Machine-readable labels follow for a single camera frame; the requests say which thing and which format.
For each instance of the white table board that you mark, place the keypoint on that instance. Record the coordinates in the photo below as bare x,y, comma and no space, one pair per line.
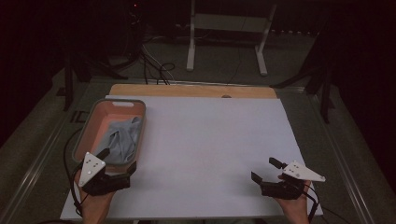
202,140

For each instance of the black floor outlet frame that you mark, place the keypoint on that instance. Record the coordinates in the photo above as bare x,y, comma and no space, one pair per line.
74,116

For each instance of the white metal stand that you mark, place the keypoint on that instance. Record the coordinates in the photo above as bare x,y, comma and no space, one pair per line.
230,23

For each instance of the black tripod stand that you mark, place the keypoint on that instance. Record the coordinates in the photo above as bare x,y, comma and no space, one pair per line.
325,102
68,87

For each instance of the light blue garment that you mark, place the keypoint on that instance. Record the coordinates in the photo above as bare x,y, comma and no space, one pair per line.
124,140

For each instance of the person's left hand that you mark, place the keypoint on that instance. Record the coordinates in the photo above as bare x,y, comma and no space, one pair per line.
93,205

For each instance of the person's right hand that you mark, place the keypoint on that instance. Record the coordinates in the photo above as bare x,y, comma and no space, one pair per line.
297,208

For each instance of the pink plastic basin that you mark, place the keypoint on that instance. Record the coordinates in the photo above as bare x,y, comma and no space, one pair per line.
102,115

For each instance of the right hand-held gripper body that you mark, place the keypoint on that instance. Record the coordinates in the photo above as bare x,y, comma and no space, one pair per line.
299,171

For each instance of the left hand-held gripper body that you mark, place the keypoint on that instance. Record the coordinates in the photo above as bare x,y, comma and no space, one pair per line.
90,168

